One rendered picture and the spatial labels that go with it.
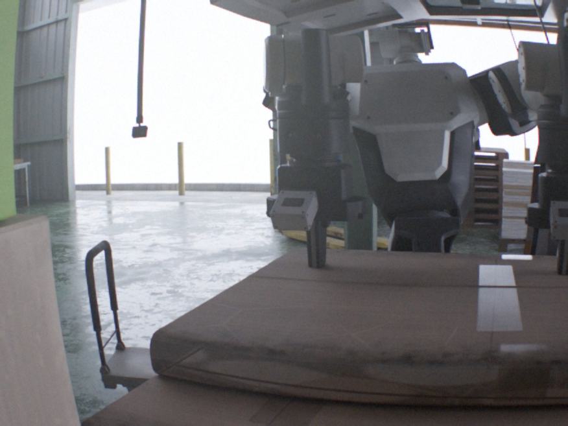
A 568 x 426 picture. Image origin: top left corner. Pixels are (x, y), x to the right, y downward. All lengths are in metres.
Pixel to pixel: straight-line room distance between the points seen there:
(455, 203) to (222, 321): 0.62
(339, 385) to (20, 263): 0.29
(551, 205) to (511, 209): 5.17
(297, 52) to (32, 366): 0.54
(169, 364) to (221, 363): 0.05
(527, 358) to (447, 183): 0.65
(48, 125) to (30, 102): 0.77
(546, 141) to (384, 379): 0.36
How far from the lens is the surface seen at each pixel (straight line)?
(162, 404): 0.51
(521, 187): 5.83
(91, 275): 2.58
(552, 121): 0.69
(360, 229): 5.40
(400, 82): 1.15
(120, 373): 2.71
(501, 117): 1.20
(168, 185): 11.26
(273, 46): 0.73
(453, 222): 1.10
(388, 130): 1.12
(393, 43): 1.26
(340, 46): 0.74
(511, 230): 5.90
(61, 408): 0.33
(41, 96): 11.60
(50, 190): 11.47
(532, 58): 0.70
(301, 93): 0.71
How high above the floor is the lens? 1.29
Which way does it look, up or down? 10 degrees down
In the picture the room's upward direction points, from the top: 2 degrees counter-clockwise
